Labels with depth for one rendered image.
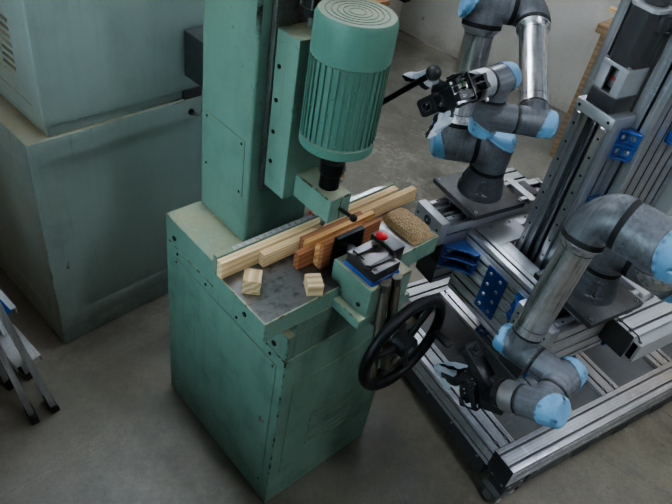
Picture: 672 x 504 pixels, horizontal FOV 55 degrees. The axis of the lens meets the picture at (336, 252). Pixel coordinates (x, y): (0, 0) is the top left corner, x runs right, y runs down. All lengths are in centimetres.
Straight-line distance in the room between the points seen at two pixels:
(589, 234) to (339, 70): 61
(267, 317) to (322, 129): 44
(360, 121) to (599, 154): 78
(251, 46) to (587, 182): 102
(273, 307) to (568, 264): 66
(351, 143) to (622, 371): 164
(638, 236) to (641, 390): 134
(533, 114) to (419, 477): 129
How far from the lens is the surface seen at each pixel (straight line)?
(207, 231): 183
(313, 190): 158
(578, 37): 478
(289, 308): 149
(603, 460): 269
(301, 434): 201
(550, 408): 149
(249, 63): 153
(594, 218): 141
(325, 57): 134
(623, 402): 258
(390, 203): 182
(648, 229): 139
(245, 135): 161
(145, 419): 239
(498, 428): 229
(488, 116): 170
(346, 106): 138
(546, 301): 151
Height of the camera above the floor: 197
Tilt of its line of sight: 40 degrees down
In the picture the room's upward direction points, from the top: 11 degrees clockwise
